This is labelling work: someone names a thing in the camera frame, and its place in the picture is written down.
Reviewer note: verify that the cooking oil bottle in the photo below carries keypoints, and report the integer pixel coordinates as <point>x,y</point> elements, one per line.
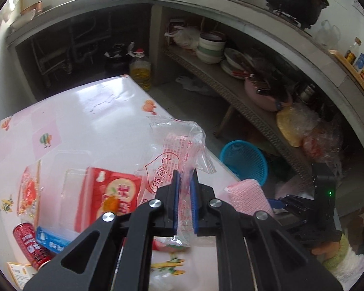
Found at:
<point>140,71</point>

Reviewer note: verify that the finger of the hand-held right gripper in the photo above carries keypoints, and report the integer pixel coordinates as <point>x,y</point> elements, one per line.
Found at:
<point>297,206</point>

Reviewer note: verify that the red drink can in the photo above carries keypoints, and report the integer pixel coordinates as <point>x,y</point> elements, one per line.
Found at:
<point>30,245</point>

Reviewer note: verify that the crumpled white plastic sheet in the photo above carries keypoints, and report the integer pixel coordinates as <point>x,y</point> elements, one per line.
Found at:
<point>194,86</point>

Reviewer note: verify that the row of condiment bottles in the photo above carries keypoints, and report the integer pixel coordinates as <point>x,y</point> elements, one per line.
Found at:
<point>362,63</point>

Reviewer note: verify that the stack of plates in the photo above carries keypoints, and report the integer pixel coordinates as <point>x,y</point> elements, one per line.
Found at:
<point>235,60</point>

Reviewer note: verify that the yellow and white carton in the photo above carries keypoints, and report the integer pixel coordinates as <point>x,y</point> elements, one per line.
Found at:
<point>19,275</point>

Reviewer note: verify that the concrete kitchen counter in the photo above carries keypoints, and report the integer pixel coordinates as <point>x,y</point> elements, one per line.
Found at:
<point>200,1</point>

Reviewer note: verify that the yellow plastic bag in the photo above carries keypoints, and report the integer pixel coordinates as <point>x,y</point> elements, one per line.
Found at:
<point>289,127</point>

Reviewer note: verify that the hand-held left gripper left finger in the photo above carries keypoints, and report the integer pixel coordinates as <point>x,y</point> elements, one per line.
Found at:
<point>175,206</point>

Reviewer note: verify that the white bowl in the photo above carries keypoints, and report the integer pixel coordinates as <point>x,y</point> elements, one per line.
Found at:
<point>22,21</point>

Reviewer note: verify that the copper basin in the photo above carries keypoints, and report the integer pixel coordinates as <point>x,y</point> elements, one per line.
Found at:
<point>32,7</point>

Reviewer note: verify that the clear wrapper with red label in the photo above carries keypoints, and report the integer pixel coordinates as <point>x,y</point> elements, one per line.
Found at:
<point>28,191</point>

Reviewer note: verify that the white plastic bag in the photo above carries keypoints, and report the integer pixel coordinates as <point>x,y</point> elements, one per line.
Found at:
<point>183,36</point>

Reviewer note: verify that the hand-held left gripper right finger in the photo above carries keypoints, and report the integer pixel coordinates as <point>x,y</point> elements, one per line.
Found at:
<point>195,206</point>

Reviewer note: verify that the clear glass jar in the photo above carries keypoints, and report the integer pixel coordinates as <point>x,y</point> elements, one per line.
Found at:
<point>327,35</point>

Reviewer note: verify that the clear plastic bag red print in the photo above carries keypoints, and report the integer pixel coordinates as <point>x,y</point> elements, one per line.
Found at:
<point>173,145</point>

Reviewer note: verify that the woven storage shelf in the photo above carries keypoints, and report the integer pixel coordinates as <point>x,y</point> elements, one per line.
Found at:
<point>218,85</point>

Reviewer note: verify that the wooden shelf board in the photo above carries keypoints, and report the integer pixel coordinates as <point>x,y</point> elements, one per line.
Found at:
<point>356,78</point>

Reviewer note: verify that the pink sponge cloth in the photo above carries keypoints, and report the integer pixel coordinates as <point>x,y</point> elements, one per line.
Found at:
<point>247,197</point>

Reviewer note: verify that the stainless steel vessel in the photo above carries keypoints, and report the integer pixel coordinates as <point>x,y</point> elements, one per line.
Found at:
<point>306,92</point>

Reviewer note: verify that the balloon print table cover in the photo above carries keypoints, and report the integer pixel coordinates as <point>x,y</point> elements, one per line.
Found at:
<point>94,112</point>

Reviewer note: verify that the blue plastic basket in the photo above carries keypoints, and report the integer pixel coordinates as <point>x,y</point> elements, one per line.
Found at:
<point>245,160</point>

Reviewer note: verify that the blue carton box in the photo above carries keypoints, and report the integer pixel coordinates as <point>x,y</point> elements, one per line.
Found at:
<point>51,239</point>

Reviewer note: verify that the stack of bowls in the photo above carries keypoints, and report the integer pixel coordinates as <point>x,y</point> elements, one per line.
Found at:
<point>210,48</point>

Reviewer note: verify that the black jar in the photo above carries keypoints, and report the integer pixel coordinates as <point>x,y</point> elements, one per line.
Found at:
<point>116,60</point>

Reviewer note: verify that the red snack packet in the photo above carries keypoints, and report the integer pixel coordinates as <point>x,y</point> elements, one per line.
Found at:
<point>109,194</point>

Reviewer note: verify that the pink pot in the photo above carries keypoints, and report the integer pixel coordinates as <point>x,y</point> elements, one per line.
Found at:
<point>261,95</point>

